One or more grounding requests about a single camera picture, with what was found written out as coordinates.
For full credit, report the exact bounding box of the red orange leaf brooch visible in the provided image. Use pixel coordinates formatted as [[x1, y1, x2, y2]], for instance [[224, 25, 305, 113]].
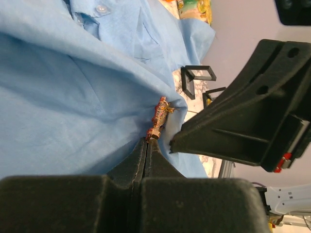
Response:
[[146, 96, 175, 142]]

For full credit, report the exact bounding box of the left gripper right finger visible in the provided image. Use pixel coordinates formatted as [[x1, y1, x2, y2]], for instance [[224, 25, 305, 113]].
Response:
[[139, 142, 269, 233]]

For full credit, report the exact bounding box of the light blue button shirt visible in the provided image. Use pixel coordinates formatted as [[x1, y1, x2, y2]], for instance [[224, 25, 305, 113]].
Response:
[[0, 0, 215, 178]]

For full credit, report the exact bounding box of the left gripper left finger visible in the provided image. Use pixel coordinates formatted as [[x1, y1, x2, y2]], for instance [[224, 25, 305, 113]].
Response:
[[0, 140, 147, 233]]

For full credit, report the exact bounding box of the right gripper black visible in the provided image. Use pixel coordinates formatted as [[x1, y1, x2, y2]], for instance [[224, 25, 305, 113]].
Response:
[[170, 39, 311, 173]]

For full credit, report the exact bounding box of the orange mango gummy bag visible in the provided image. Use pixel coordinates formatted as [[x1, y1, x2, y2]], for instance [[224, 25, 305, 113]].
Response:
[[177, 0, 212, 25]]

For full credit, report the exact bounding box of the black brooch box yellow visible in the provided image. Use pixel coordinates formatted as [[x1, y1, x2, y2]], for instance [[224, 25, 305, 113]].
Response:
[[202, 87, 226, 109]]

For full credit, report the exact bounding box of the black brooch box red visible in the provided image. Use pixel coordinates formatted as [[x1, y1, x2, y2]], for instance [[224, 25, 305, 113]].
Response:
[[181, 66, 217, 100]]

